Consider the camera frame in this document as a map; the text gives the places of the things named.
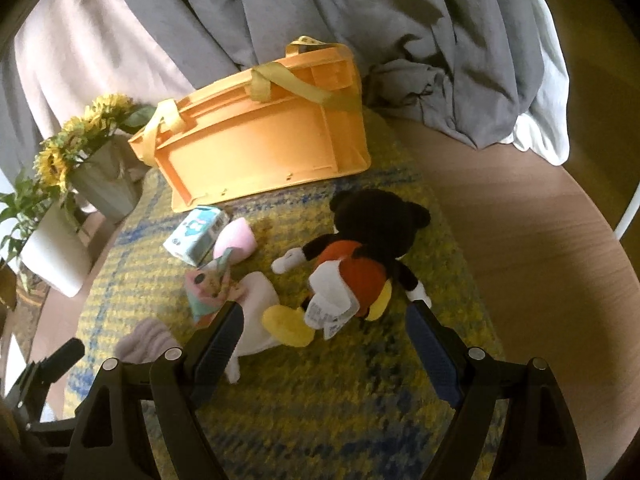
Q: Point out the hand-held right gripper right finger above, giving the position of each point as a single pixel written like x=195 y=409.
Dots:
x=430 y=355

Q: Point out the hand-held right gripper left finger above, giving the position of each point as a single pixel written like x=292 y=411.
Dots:
x=220 y=355

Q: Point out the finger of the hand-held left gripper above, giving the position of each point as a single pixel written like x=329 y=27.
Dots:
x=64 y=352

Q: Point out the printed pastel cloth pouch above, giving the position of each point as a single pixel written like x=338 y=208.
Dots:
x=210 y=285

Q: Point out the grey pink knitted sock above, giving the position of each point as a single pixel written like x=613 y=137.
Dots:
x=147 y=340

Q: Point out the pink soft pad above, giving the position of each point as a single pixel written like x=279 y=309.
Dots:
x=235 y=242

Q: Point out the black mouse plush toy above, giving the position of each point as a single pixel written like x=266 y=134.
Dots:
x=360 y=260

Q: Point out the blue white tissue pack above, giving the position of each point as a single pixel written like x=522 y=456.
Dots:
x=192 y=235

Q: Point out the white plant pot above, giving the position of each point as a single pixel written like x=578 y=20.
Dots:
x=55 y=255

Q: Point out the yellow blue plaid mat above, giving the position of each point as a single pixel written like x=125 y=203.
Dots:
x=325 y=410

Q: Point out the green leafy plant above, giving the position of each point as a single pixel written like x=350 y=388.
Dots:
x=20 y=210

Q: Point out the grey ribbed vase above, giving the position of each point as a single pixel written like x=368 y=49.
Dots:
x=107 y=185

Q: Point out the grey curtain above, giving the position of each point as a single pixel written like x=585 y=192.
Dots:
x=12 y=120
x=325 y=0

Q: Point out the sunflower bouquet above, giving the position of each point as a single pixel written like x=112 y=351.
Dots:
x=100 y=115

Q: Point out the pale pink curtain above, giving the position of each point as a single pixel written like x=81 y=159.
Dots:
x=100 y=50

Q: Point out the white curved frame strip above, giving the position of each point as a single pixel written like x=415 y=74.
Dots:
x=631 y=205

